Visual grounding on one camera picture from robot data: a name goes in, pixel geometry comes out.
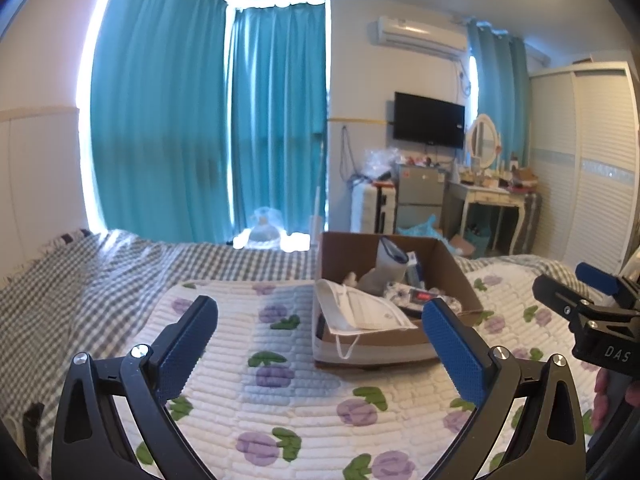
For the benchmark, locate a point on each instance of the white pom-pom ball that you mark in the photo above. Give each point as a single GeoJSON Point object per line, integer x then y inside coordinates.
{"type": "Point", "coordinates": [350, 278]}

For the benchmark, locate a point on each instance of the black wall television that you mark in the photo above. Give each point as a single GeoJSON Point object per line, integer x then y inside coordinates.
{"type": "Point", "coordinates": [429, 120]}

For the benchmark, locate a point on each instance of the white dressing table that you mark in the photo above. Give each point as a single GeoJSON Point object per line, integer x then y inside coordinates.
{"type": "Point", "coordinates": [482, 195]}

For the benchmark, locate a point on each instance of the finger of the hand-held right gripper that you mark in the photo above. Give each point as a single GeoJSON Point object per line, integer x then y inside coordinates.
{"type": "Point", "coordinates": [597, 277]}
{"type": "Point", "coordinates": [557, 295]}

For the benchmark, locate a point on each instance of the water jug in plastic bag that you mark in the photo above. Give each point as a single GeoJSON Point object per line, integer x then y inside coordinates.
{"type": "Point", "coordinates": [264, 230]}

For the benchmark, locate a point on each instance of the pile of dresser items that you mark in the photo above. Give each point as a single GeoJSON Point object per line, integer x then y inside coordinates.
{"type": "Point", "coordinates": [515, 177]}

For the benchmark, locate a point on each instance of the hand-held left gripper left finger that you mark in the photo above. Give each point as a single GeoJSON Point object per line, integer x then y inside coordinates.
{"type": "Point", "coordinates": [182, 352]}

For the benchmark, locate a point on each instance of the grey sock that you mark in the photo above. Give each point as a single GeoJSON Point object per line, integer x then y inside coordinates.
{"type": "Point", "coordinates": [387, 267]}

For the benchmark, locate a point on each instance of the clear plastic bag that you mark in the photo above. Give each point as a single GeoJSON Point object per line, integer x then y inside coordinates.
{"type": "Point", "coordinates": [380, 165]}

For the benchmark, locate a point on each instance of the white floral quilted blanket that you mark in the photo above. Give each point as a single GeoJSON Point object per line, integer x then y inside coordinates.
{"type": "Point", "coordinates": [300, 390]}

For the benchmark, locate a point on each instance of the grey checked bed sheet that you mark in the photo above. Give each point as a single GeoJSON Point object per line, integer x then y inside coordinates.
{"type": "Point", "coordinates": [100, 280]}

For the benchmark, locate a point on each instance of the wide teal curtain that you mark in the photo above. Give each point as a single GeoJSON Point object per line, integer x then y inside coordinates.
{"type": "Point", "coordinates": [155, 110]}

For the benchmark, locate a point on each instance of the teal window curtain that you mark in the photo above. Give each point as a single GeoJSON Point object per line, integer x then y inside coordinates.
{"type": "Point", "coordinates": [277, 125]}

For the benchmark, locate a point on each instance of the person's right hand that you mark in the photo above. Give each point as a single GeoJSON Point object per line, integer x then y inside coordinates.
{"type": "Point", "coordinates": [602, 400]}

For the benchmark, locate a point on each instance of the white suitcase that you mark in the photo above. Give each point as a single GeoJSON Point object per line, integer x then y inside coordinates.
{"type": "Point", "coordinates": [365, 207]}

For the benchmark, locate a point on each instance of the white face mask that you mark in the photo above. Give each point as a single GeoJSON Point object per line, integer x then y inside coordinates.
{"type": "Point", "coordinates": [365, 310]}

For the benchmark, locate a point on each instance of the narrow teal curtain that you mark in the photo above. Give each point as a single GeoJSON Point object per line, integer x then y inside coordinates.
{"type": "Point", "coordinates": [500, 85]}

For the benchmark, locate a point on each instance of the blue plastic bag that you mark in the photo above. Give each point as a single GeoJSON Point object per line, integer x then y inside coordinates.
{"type": "Point", "coordinates": [422, 230]}

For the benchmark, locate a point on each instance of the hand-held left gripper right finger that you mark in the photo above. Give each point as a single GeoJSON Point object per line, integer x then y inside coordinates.
{"type": "Point", "coordinates": [456, 355]}

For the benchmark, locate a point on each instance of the floral tissue pack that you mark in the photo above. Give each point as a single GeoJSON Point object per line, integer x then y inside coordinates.
{"type": "Point", "coordinates": [400, 291]}

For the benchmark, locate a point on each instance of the white sliding wardrobe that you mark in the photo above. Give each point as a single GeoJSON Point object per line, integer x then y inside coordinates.
{"type": "Point", "coordinates": [590, 160]}

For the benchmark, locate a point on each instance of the white oval vanity mirror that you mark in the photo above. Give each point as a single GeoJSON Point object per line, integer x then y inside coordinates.
{"type": "Point", "coordinates": [482, 140]}

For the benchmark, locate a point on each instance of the brown cardboard box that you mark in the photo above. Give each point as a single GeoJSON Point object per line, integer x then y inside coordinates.
{"type": "Point", "coordinates": [395, 345]}

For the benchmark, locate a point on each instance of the grey mini fridge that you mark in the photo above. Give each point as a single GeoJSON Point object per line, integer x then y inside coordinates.
{"type": "Point", "coordinates": [421, 195]}

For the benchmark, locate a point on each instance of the white air conditioner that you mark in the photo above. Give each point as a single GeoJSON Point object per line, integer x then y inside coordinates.
{"type": "Point", "coordinates": [417, 35]}

